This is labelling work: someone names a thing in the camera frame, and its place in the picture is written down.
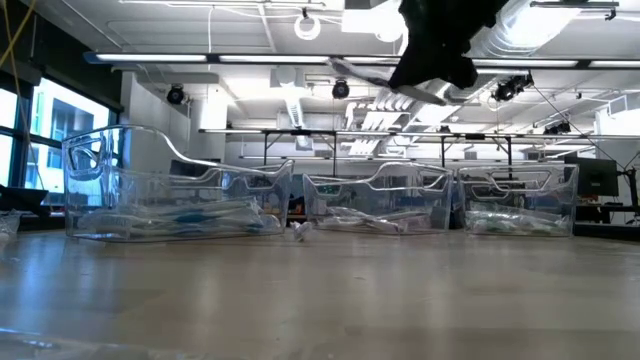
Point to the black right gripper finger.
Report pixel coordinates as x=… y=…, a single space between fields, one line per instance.
x=462 y=72
x=417 y=70

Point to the clear plastic bin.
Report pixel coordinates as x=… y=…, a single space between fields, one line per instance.
x=150 y=190
x=350 y=197
x=520 y=197

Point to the ceiling light strip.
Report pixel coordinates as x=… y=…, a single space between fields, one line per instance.
x=150 y=57
x=525 y=63

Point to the black computer monitor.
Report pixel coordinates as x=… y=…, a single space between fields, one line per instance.
x=597 y=175

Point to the large glass window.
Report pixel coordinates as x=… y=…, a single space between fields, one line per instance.
x=65 y=130

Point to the black ceiling camera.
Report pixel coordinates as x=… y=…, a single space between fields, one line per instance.
x=176 y=95
x=510 y=89
x=341 y=89

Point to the silver air duct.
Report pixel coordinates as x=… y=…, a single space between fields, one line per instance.
x=520 y=30

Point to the black distant table frame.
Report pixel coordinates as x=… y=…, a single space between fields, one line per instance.
x=280 y=132

